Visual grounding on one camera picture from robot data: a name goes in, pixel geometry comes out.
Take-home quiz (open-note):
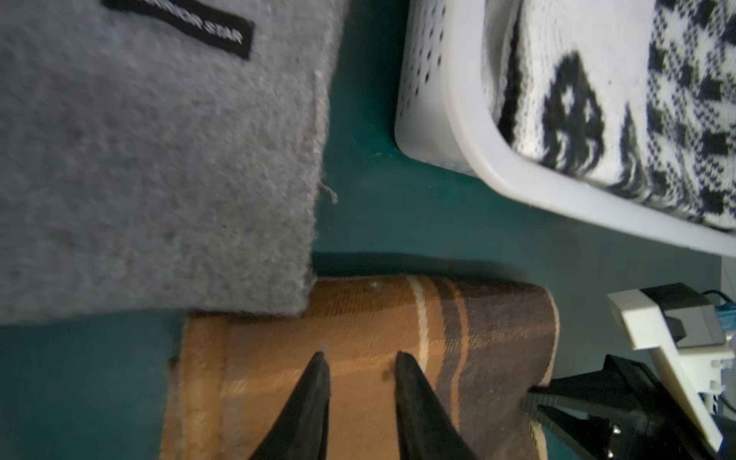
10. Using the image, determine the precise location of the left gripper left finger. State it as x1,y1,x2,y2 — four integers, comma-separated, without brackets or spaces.
251,352,331,460

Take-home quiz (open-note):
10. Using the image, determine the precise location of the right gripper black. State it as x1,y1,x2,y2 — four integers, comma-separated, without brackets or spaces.
521,355,735,459

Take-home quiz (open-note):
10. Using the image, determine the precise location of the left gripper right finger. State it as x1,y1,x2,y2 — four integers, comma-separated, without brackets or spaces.
395,352,476,459

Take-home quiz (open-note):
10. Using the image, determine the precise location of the brown plaid scarf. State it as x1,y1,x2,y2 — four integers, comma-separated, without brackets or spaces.
160,275,560,459

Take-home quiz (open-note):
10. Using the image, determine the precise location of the grey scarf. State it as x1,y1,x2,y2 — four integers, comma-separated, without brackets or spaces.
1,1,350,324

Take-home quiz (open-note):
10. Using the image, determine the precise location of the white black smiley scarf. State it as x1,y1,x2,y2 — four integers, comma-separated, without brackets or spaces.
484,1,735,232

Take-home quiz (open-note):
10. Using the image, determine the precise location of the white plastic perforated basket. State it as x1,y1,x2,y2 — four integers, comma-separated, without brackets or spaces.
395,1,735,257

